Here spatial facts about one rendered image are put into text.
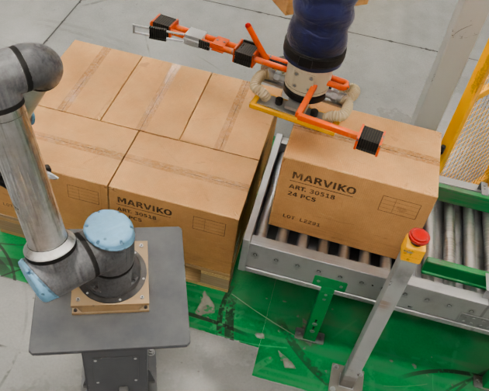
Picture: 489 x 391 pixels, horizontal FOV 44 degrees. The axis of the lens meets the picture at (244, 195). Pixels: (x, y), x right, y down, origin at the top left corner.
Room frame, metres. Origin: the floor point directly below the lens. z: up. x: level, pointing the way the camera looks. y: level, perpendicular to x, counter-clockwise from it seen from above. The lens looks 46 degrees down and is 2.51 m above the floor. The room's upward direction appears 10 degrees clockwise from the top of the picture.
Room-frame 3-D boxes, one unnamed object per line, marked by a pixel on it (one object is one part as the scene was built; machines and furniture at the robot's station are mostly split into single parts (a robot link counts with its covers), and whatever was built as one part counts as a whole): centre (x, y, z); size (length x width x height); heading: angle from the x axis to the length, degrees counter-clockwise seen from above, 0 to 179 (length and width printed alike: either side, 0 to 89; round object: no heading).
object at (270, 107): (1.85, -0.14, 1.10); 0.34 x 0.10 x 0.05; 75
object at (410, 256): (1.38, -0.59, 0.50); 0.07 x 0.07 x 1.00; 83
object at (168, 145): (2.32, 0.54, 0.34); 1.20 x 1.00 x 0.40; 83
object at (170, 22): (2.10, 0.42, 1.21); 0.08 x 0.07 x 0.05; 75
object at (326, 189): (1.91, -0.44, 0.75); 0.60 x 0.40 x 0.40; 82
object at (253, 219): (1.94, -0.08, 0.58); 0.70 x 0.03 x 0.06; 173
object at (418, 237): (1.38, -0.59, 1.02); 0.07 x 0.07 x 0.04
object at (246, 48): (2.00, 0.08, 1.21); 0.10 x 0.08 x 0.06; 165
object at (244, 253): (1.94, -0.08, 0.48); 0.70 x 0.03 x 0.15; 173
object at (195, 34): (2.06, 0.29, 1.20); 0.07 x 0.07 x 0.04; 75
